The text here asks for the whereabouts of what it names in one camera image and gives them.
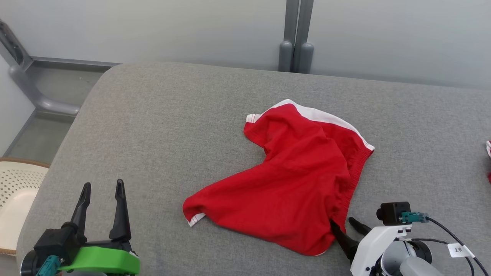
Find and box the teal left camera connector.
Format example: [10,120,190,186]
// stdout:
[36,255,62,276]

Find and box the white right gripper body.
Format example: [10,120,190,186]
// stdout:
[350,225,413,276]

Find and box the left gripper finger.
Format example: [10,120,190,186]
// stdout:
[109,179,132,242]
[70,182,92,242]

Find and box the red shorts white stripe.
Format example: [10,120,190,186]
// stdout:
[182,99,375,256]

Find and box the grey partition post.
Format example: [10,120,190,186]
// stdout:
[293,0,315,74]
[278,0,300,72]

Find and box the teal camera connector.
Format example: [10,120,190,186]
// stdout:
[401,212,429,223]
[36,255,62,276]

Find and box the grey metal support bracket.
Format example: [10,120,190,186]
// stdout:
[0,19,81,115]

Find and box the cream perforated laundry basket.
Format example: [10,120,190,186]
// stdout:
[0,157,50,255]

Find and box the white cable tag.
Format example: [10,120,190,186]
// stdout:
[448,243,475,258]

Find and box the grey fabric sofa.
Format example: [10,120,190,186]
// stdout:
[16,62,491,276]

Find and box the teal right camera connector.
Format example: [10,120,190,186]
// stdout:
[401,212,429,223]

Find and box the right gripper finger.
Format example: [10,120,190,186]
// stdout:
[348,217,372,236]
[330,219,359,263]

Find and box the black right camera cable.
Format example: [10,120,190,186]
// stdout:
[424,217,491,276]

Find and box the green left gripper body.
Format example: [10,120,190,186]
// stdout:
[58,240,140,276]

